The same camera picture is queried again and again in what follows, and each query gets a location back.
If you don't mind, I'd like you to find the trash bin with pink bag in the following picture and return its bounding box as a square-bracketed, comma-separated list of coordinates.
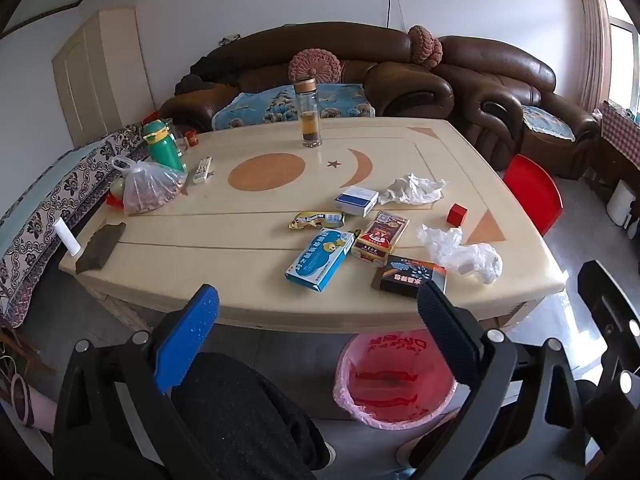
[334, 331, 458, 428]

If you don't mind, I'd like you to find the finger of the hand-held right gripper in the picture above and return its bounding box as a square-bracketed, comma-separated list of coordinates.
[577, 260, 640, 461]

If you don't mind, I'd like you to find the green water bottle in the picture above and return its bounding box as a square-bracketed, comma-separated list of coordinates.
[142, 120, 186, 172]

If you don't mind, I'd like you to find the glass tea bottle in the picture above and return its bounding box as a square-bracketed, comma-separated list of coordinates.
[293, 78, 323, 149]

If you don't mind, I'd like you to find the white cylindrical appliance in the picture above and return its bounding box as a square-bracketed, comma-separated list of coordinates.
[606, 180, 632, 228]

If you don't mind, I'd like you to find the brown leather sofa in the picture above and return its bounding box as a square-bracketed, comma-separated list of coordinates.
[160, 25, 456, 133]

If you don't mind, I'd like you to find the white tube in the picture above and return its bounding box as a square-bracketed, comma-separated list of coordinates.
[56, 221, 81, 258]

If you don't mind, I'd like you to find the red plastic chair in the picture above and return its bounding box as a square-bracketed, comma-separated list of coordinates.
[502, 154, 563, 238]

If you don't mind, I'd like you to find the blue armchair seat cover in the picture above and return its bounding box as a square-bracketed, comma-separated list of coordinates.
[520, 105, 578, 142]

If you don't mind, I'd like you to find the yellow snack wrapper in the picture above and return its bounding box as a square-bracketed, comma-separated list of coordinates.
[287, 210, 346, 231]

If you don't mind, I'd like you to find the dark clothing pile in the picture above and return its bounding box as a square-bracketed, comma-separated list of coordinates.
[175, 55, 241, 95]

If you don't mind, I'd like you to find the crumpled white plastic bag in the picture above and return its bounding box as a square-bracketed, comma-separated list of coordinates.
[416, 224, 503, 285]

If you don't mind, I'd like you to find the red checkered tablecloth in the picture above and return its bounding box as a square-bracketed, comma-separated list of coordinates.
[599, 101, 640, 171]

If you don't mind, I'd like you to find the crumpled white tissue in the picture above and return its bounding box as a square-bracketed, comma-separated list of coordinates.
[378, 173, 447, 206]

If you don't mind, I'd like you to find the red playing card box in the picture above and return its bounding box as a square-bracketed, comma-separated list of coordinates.
[351, 211, 410, 267]

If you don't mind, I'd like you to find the blue patterned blanket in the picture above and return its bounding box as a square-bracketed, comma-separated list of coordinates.
[211, 82, 376, 133]

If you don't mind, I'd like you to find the blue medicine box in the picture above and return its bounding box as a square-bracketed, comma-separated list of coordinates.
[285, 228, 362, 292]

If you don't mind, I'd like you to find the brown leather armchair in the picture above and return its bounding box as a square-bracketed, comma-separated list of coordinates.
[440, 35, 601, 181]

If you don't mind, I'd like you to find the floral patterned bed cover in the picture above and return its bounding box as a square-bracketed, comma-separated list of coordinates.
[0, 125, 151, 328]

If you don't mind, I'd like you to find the white and blue box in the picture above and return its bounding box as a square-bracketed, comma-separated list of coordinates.
[334, 186, 379, 218]

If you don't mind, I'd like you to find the pink curtain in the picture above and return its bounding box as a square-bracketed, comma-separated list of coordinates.
[580, 0, 613, 116]

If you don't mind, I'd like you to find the cream wardrobe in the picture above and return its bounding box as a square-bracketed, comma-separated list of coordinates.
[51, 7, 156, 148]

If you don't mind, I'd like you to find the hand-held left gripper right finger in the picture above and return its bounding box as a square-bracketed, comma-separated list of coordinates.
[416, 280, 586, 480]

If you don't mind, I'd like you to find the clear plastic bag of nuts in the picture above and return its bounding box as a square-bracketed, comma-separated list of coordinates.
[111, 156, 189, 215]

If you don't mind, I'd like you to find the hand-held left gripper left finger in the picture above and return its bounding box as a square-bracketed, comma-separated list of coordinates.
[52, 284, 221, 480]

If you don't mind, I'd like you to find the round pink knitted cushion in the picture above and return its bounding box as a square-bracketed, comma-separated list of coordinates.
[288, 49, 342, 85]
[407, 25, 444, 70]

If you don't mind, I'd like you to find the person's left leg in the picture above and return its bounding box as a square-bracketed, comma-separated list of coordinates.
[170, 352, 331, 480]

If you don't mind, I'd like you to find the dark folded cloth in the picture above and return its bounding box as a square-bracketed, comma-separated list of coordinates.
[76, 222, 127, 275]

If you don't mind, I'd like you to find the black and orange box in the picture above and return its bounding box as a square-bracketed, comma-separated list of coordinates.
[371, 255, 447, 297]

